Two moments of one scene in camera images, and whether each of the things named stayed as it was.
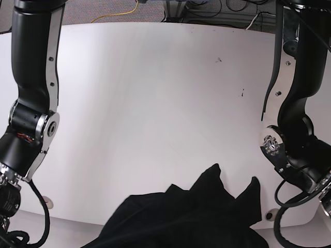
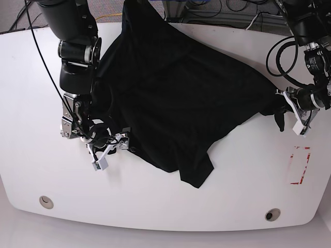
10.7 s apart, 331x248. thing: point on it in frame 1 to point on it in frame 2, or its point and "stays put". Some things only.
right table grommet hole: [270, 215] stays put
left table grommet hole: [48, 202] stays put
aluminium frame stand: [175, 11] stays put
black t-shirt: [205, 216] to [176, 92]
